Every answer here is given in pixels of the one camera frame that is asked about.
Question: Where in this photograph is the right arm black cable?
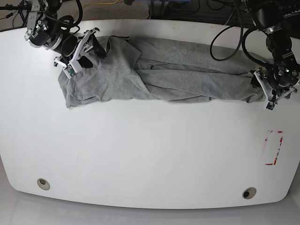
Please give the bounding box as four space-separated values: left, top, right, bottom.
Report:
42 0 84 31

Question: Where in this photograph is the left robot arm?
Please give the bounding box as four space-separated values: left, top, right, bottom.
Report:
241 0 300 110

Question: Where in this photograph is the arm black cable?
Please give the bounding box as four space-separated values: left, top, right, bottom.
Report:
210 0 270 68
42 0 84 31

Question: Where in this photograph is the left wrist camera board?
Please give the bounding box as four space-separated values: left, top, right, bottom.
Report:
264 101 277 111

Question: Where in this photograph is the red tape rectangle marking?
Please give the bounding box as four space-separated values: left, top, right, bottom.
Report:
262 130 284 165

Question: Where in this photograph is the black tripod stand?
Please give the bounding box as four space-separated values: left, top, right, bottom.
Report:
0 0 32 28

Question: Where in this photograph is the right table cable grommet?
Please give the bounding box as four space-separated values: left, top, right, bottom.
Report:
242 187 256 200

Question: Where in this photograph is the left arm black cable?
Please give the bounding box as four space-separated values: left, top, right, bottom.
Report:
210 0 270 68

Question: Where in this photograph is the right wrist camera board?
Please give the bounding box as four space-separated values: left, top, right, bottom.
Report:
63 67 76 79

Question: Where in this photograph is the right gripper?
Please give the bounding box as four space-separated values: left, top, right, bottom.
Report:
53 28 108 72

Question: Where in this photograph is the grey T-shirt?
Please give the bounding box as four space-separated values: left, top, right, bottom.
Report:
58 36 263 108

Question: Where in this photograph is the left table cable grommet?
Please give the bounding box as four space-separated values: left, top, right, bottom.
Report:
37 178 50 191

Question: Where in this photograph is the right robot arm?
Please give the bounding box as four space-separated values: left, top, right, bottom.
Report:
24 0 107 77

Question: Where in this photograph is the table cable grommet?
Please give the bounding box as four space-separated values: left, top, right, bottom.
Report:
242 187 256 200
37 178 50 191

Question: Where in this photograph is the yellow cable on floor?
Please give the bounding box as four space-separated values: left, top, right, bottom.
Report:
71 0 118 17

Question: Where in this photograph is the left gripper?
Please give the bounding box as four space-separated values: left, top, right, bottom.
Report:
249 67 300 104

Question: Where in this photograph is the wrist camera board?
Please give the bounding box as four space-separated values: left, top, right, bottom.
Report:
264 101 277 111
63 67 76 79

